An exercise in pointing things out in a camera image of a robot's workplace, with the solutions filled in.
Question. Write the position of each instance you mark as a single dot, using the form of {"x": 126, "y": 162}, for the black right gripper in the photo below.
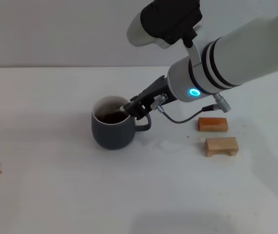
{"x": 156, "y": 89}

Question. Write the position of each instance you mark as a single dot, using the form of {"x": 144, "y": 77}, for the grey ceramic cup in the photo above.
{"x": 112, "y": 135}

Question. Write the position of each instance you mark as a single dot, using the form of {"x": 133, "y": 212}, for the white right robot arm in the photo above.
{"x": 239, "y": 56}

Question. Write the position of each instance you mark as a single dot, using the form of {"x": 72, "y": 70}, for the dark coffee liquid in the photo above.
{"x": 112, "y": 119}

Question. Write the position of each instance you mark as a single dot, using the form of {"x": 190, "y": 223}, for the orange wooden block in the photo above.
{"x": 212, "y": 124}

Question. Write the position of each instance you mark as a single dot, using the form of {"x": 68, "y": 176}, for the light notched wooden block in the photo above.
{"x": 220, "y": 145}

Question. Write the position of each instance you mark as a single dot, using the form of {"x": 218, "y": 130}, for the black white wrist camera housing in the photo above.
{"x": 168, "y": 19}

